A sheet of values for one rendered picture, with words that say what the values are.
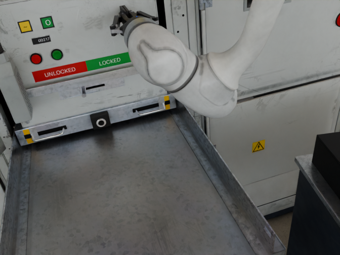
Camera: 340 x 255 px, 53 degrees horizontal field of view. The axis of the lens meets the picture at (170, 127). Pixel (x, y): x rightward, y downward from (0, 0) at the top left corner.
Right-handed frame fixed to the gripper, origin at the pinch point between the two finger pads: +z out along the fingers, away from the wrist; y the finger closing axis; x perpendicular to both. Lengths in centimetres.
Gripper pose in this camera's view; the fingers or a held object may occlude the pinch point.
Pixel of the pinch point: (125, 13)
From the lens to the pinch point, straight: 103.2
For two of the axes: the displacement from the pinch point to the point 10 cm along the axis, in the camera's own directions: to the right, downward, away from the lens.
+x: -1.0, -8.2, -5.7
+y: 9.5, -2.5, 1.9
